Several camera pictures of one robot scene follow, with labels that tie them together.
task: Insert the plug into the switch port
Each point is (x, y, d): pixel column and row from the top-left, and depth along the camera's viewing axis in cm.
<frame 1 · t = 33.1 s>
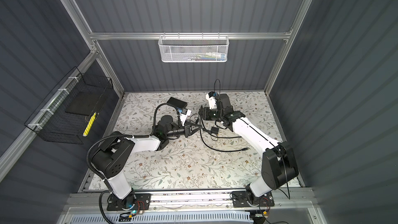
left hand: (202, 127, 82), fingers closed
right hand: (201, 113, 83), fingers closed
black network switch: (177, 102, 115), on the table

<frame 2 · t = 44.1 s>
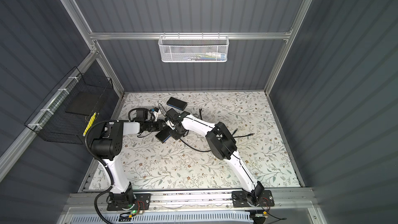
left hand: (168, 125, 100), fingers open
right hand: (177, 136, 97), fingers closed
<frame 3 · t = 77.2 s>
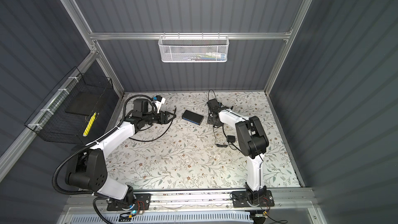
left hand: (172, 115, 86), fingers open
right hand: (214, 121, 101), fingers closed
black network switch: (193, 117, 105), point 3 cm above the table

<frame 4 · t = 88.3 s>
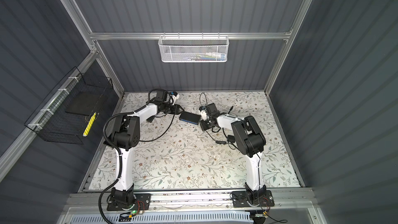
left hand: (181, 109, 104), fingers open
right hand: (203, 125, 102), fingers closed
the named things where they were.

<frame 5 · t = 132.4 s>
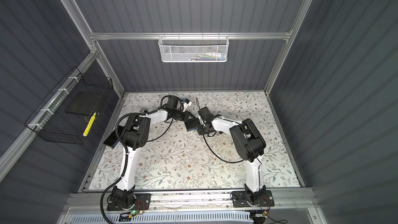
left hand: (194, 118, 103), fingers open
right hand: (202, 131, 99), fingers closed
black network switch: (192, 124, 101), point 3 cm above the table

